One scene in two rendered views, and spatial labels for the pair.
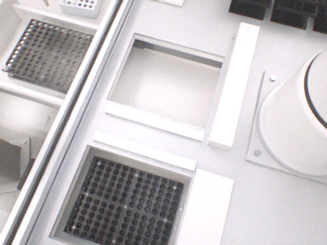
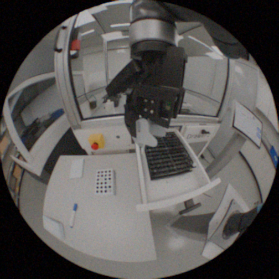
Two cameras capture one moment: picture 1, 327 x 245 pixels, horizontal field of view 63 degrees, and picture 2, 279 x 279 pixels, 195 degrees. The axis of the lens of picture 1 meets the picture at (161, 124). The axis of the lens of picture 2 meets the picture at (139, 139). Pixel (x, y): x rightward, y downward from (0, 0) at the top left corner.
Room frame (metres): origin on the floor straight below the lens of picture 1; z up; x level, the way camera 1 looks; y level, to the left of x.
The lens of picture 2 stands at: (0.60, 0.45, 1.14)
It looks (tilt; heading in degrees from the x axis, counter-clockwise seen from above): 41 degrees down; 247
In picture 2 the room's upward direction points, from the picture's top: straight up
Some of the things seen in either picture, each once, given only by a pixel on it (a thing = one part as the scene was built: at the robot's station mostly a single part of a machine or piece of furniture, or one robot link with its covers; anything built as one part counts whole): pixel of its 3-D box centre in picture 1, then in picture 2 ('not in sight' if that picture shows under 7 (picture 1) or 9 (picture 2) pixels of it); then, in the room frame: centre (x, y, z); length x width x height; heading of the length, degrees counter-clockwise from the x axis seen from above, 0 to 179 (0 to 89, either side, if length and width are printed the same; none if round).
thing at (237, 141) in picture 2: not in sight; (223, 161); (-0.49, 0.58, 0.51); 0.50 x 0.45 x 1.02; 29
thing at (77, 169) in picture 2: not in sight; (77, 168); (0.87, 0.16, 0.77); 0.13 x 0.09 x 0.02; 87
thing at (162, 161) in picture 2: not in sight; (165, 153); (0.41, 0.29, 0.87); 0.22 x 0.18 x 0.06; 74
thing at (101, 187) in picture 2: not in sight; (104, 182); (0.70, 0.29, 0.78); 0.12 x 0.08 x 0.04; 79
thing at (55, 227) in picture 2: not in sight; (52, 226); (1.08, 0.50, 0.78); 0.15 x 0.10 x 0.04; 171
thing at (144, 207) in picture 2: not in sight; (182, 199); (0.47, 0.49, 0.87); 0.29 x 0.02 x 0.11; 164
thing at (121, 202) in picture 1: (127, 207); not in sight; (0.02, 0.08, 0.87); 0.22 x 0.18 x 0.06; 74
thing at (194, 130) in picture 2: not in sight; (200, 133); (0.07, 0.27, 0.87); 0.29 x 0.02 x 0.11; 164
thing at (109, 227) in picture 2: not in sight; (107, 208); (0.86, 0.35, 0.38); 0.62 x 0.58 x 0.76; 164
